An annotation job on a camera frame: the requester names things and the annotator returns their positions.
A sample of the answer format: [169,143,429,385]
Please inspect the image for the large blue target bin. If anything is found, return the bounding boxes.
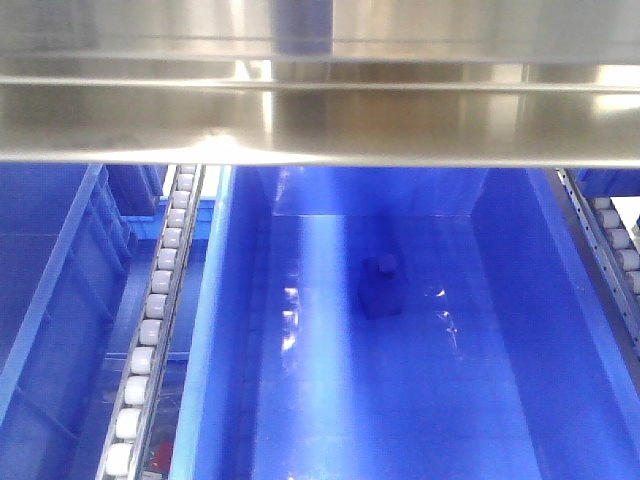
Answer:
[170,167,639,479]

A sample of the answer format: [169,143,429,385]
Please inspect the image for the steel shelf beam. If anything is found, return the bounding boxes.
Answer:
[1,1,639,169]

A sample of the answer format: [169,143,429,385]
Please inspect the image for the white roller track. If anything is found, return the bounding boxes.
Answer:
[556,169,639,357]
[95,164,206,479]

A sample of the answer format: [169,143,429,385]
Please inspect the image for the right white roller track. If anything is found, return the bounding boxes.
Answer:
[556,169,639,357]

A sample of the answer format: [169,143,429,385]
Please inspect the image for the blue plastic block part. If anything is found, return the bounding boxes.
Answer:
[358,253,408,319]

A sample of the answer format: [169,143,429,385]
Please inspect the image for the blue bin at left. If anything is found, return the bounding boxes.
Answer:
[1,163,166,479]

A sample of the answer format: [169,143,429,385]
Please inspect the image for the left white roller track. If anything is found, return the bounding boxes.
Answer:
[95,164,206,479]

